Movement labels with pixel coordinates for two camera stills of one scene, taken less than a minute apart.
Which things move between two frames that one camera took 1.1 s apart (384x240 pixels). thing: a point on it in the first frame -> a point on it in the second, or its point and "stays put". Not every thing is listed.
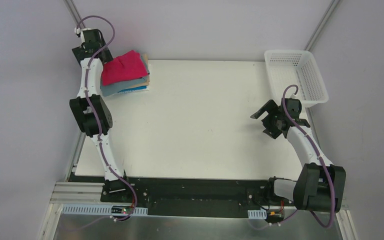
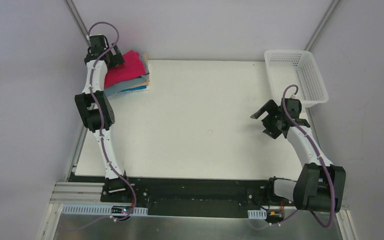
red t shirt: (128, 66) stays put
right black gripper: (272, 119) stays put
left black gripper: (80, 51) -> (115, 59)
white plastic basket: (297, 67) stays put
